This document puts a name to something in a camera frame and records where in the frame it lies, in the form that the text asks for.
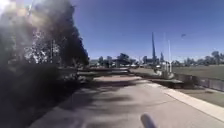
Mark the white goal posts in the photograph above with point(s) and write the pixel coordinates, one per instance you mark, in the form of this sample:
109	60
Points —
169	56

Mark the distant row of trees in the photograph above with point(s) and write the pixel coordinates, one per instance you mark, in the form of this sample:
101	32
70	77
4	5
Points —
123	59

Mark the grey paved path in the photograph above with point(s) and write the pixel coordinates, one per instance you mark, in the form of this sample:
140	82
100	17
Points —
123	103

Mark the tall dark slender tree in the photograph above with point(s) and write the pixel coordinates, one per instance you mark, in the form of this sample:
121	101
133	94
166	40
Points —
153	50

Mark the robot's own part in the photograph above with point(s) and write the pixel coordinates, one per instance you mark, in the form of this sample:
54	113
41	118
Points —
148	121

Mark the row of dark trees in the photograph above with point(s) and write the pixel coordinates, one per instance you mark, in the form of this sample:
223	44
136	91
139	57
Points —
36	46

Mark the green grass field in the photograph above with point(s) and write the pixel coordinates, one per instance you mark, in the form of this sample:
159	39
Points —
200	71

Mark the pale concrete kerb strip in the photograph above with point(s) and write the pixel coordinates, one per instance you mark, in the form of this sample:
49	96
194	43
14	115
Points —
196	102

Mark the metal fence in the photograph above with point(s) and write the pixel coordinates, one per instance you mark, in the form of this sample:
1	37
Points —
213	83

